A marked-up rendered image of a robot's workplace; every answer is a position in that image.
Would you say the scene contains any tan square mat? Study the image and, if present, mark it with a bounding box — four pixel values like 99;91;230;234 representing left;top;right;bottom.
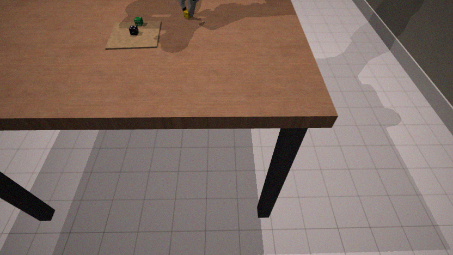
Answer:
105;21;161;50

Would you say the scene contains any yellow die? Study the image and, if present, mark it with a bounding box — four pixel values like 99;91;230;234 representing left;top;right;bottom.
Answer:
183;9;191;19

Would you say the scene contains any black die with white pips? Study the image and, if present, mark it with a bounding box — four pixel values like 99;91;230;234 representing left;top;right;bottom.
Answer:
129;26;139;35

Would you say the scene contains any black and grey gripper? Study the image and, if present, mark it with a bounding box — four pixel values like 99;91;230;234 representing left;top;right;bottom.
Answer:
178;0;198;17

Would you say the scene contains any green die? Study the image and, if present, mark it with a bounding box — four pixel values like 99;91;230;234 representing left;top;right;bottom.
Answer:
134;17;143;26

